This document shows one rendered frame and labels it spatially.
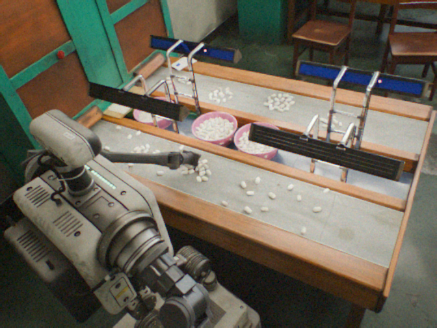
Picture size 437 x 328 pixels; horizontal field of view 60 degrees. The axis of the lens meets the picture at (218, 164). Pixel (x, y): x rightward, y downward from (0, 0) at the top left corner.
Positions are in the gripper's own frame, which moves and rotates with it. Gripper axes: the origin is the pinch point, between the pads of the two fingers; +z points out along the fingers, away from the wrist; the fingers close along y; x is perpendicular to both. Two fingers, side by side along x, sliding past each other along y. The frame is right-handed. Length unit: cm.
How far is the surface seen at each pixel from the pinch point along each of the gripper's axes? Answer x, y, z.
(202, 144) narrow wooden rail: -6.2, 2.7, 6.4
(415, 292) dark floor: 48, -123, 60
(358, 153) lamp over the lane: -25, -80, -24
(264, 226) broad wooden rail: 16, -51, -22
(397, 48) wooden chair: -105, -66, 177
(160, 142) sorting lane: -0.6, 28.1, 3.7
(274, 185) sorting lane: 1.9, -44.4, 0.1
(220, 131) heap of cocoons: -14.6, 1.0, 20.7
